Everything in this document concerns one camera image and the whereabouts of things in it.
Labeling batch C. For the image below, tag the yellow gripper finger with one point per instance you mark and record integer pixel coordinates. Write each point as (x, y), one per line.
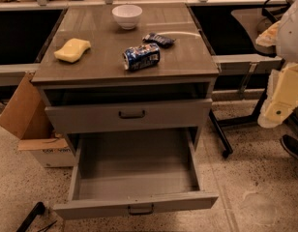
(269, 36)
(282, 96)

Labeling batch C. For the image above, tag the blue pepsi can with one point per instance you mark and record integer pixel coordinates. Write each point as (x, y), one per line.
(141, 57)

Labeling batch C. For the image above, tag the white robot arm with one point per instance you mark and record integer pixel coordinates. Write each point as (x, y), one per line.
(287, 38)

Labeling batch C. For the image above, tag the grey upper closed drawer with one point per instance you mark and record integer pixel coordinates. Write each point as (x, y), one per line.
(130, 116)

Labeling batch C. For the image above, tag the grey drawer cabinet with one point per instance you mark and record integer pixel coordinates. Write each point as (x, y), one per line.
(186, 70)

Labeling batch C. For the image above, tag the grey open lower drawer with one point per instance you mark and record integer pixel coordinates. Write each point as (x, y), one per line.
(134, 173)

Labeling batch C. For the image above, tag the black bag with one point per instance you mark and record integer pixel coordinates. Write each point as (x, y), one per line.
(273, 10)

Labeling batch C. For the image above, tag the black side table stand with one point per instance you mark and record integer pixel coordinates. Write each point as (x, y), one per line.
(253, 70)

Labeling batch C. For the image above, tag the dark blue snack bag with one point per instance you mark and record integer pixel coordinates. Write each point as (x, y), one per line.
(160, 40)

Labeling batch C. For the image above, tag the white ceramic bowl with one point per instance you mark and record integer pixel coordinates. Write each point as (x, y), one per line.
(127, 16)

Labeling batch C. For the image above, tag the yellow sponge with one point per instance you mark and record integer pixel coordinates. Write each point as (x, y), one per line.
(72, 50)

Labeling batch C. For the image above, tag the brown cardboard box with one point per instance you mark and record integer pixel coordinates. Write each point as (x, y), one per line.
(24, 117)

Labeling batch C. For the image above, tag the black floor bar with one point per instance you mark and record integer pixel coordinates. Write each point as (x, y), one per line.
(38, 209)

